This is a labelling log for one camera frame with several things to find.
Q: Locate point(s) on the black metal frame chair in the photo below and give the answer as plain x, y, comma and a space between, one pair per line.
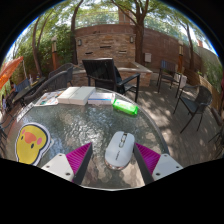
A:
2, 133

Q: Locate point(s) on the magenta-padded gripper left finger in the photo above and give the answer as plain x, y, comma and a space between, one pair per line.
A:
56, 163

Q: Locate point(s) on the blue and white box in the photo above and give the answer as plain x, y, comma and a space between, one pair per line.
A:
101, 98

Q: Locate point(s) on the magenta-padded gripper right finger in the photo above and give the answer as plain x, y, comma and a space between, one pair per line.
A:
166, 164

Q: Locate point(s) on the blue patio chair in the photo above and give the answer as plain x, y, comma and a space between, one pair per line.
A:
21, 85

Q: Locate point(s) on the black slatted chair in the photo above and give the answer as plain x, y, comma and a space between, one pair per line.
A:
98, 70

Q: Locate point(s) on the grey wall utility box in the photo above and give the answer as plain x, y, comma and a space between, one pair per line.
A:
148, 57

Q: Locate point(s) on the yellow bird-shaped mouse pad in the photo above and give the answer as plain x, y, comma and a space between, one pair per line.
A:
31, 146

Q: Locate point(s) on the wooden slat fence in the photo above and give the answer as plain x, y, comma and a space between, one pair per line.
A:
206, 88

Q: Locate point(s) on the orange parasol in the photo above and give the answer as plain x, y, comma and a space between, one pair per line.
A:
9, 70

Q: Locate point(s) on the wall lamp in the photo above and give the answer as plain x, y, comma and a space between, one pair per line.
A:
131, 39
79, 42

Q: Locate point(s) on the black mesh metal chair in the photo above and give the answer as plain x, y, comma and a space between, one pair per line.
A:
202, 97

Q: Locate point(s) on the white computer mouse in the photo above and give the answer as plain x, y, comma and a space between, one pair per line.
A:
119, 150

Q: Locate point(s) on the dark woven armchair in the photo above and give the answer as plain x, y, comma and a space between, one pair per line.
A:
50, 83
65, 68

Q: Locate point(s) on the green wipes pack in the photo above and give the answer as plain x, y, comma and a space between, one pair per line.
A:
125, 107

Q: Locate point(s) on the dark round patio table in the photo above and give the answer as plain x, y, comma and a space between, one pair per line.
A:
28, 89

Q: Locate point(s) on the blue-backed metal chair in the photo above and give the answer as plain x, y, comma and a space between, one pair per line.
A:
167, 66

